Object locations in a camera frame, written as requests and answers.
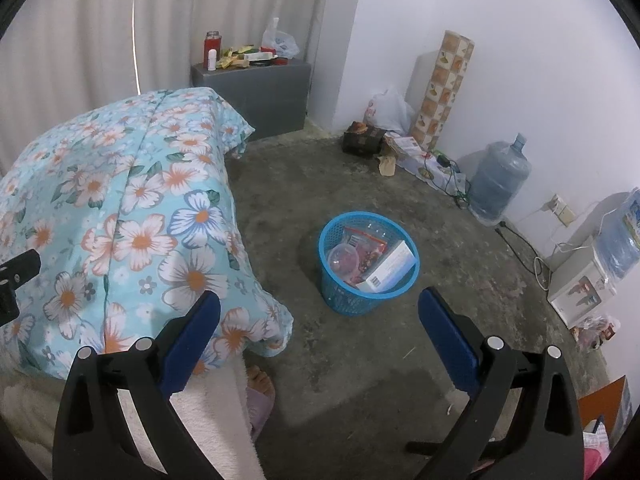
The clear zip bag red contents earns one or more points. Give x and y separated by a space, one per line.
371 241

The white plastic shopping bag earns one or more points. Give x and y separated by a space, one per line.
389 111

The white water dispenser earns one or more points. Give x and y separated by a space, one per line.
578 286

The grey bedside cabinet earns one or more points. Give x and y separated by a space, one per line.
272 99

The brown paper scrap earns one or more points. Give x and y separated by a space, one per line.
387 165

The dark cardboard box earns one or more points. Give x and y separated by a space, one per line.
362 140

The snack packets on cabinet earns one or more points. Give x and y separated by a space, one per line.
249 56

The orange cardboard box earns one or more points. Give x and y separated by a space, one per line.
603 402

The white patterned floor cloth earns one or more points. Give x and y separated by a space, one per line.
433 168

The water jug on dispenser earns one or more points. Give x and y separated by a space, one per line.
617 244

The rolled patterned mat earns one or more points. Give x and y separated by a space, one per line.
451 64

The large empty water jug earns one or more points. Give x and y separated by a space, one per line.
499 177

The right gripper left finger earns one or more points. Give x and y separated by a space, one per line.
92 439

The wall power socket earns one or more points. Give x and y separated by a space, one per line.
561 210

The red thermos flask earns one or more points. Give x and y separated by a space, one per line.
212 46

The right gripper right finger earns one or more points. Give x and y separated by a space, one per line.
521 420

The clear plastic cup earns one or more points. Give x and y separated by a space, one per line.
343 260

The floral blue quilt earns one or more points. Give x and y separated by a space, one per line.
130 208

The small white bottle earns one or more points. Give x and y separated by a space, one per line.
212 60

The white curtain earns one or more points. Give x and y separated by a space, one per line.
60 58

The clear plastic bag on cabinet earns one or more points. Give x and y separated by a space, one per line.
281 43

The blue plastic waste basket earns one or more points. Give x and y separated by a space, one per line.
345 298

